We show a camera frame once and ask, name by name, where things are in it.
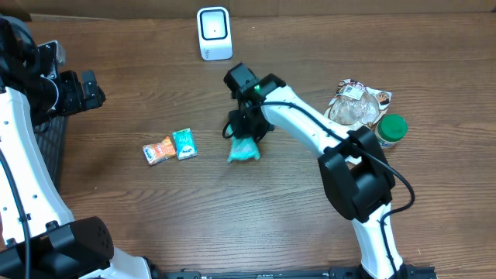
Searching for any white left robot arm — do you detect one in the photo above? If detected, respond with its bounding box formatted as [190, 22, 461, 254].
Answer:
[1, 17, 161, 278]

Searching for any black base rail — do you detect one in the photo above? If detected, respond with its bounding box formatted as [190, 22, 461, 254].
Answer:
[163, 264, 438, 279]

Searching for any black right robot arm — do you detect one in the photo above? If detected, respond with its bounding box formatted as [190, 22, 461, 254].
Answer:
[222, 63, 408, 278]

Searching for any grey plastic mesh basket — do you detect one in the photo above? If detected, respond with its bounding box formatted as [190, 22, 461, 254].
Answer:
[0, 15, 69, 191]

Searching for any green lid jar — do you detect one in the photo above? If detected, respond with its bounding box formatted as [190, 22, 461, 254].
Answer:
[375, 114, 408, 149]

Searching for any orange snack packet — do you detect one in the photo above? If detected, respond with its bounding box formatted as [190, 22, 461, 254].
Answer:
[143, 136, 176, 166]

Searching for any beige brown snack bag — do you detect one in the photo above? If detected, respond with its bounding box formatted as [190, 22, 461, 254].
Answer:
[324, 79, 393, 129]

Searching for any teal snack packet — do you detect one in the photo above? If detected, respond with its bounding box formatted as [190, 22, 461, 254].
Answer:
[227, 136, 260, 162]

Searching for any small teal white packet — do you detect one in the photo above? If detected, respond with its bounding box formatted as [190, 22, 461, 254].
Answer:
[172, 128, 198, 160]

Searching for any white barcode scanner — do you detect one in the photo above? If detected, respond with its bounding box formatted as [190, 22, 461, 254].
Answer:
[197, 6, 233, 61]

